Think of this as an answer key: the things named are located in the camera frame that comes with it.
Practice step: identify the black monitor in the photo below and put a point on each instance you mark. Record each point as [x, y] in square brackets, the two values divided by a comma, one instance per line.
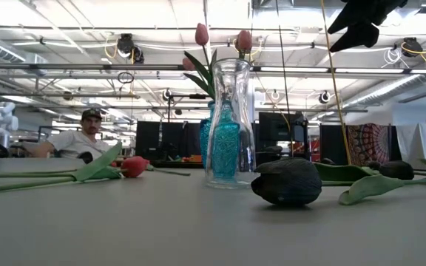
[276, 127]

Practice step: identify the red artificial tulip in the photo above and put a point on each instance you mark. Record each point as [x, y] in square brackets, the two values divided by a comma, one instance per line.
[134, 167]

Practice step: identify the blue glass vase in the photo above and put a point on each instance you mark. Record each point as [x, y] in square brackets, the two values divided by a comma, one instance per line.
[205, 140]

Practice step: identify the long ceiling light rail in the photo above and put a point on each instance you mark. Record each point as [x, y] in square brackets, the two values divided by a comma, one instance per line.
[87, 67]

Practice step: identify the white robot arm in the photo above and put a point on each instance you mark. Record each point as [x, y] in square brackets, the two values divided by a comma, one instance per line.
[4, 122]

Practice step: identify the pink artificial tulip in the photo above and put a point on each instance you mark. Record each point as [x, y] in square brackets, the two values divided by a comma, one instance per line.
[201, 35]
[188, 65]
[244, 40]

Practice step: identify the patterned tapestry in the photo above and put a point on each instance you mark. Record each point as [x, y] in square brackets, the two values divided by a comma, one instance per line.
[368, 142]

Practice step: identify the person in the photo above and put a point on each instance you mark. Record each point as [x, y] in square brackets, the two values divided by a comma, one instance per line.
[76, 142]

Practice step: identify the white hanging cloth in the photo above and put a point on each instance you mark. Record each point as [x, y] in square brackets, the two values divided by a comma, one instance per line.
[416, 144]

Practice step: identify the black artificial tulip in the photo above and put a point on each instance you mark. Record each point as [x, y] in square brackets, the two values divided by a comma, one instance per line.
[287, 183]
[396, 170]
[374, 165]

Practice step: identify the black table frame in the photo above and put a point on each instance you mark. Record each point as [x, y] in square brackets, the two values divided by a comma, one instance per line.
[178, 165]

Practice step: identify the clear glass vase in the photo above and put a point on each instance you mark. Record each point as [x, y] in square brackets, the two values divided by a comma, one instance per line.
[235, 92]

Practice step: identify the black partition panel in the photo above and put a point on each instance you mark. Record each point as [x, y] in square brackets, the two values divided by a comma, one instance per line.
[150, 140]
[331, 144]

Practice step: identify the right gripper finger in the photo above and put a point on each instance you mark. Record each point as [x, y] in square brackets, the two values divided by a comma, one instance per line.
[364, 36]
[368, 13]

